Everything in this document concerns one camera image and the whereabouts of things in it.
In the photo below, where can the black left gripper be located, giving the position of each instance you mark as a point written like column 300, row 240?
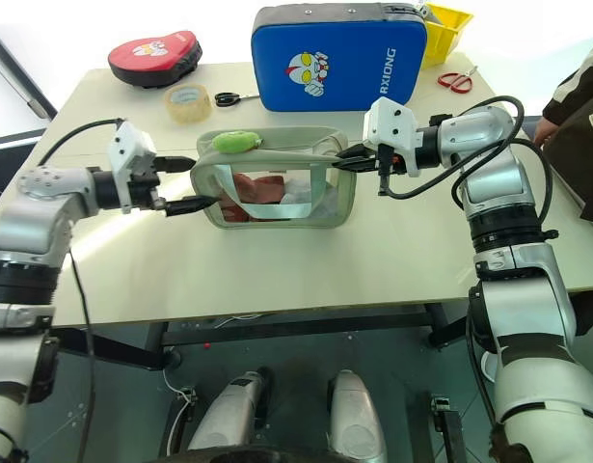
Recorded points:
column 144, row 188

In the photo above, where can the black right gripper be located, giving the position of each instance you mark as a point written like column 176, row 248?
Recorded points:
column 391, row 161

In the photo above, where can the green clear-sided zip pouch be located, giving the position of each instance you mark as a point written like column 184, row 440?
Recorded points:
column 342, row 193

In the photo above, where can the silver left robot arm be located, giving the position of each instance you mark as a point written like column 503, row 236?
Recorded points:
column 33, row 226

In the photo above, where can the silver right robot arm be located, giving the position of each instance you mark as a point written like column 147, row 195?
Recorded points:
column 503, row 193

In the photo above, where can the white packet inside pouch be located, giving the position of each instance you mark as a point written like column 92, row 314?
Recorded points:
column 298, row 195

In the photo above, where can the red cloth inside pouch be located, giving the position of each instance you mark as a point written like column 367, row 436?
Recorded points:
column 257, row 190

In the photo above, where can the person's bare hand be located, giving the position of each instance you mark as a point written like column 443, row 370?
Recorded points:
column 544, row 131

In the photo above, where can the clear packing tape roll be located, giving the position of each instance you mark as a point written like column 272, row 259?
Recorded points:
column 199, row 108

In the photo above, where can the blue cartoon kick pad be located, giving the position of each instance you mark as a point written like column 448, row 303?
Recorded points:
column 344, row 53

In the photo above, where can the red and black focus mitt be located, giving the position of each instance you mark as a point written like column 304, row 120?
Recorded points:
column 153, row 50

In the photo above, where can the yellow plastic bin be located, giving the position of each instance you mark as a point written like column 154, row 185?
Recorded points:
column 448, row 38

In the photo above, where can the person in brown jacket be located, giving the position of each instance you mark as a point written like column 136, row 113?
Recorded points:
column 580, row 144

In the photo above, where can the silver robot left leg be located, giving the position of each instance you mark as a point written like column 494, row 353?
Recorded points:
column 233, row 415

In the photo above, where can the silver robot leg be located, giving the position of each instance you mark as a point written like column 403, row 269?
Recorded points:
column 354, row 419
column 233, row 415

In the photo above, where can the silver robot right leg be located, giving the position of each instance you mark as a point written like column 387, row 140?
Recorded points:
column 354, row 419

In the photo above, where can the black metal floor stand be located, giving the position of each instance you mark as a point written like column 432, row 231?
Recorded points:
column 448, row 424

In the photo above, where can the dark rounded robot torso edge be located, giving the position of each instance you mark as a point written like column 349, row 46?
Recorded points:
column 277, row 455

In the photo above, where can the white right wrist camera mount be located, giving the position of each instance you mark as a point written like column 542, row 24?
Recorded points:
column 390, row 120

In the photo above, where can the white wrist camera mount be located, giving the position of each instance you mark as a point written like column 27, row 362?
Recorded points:
column 129, row 144
column 390, row 120

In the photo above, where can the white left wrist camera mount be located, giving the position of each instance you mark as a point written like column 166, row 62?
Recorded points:
column 129, row 144

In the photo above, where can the black metal table frame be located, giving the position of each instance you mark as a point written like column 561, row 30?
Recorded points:
column 296, row 320

